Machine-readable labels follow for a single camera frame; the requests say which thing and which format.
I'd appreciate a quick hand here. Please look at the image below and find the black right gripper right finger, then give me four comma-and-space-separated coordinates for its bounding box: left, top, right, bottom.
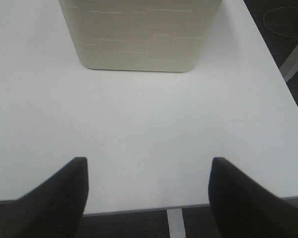
208, 158, 298, 238

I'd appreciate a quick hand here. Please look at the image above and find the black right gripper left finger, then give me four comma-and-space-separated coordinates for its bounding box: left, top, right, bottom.
0, 157, 88, 238

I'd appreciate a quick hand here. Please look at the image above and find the beige basket grey rim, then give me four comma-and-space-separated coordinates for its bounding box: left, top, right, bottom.
59, 0, 221, 72

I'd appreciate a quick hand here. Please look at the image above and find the white table leg frame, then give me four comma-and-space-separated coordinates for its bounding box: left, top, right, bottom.
166, 209, 186, 238

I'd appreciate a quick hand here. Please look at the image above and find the thin floor cable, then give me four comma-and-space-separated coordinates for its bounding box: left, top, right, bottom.
263, 0, 298, 38

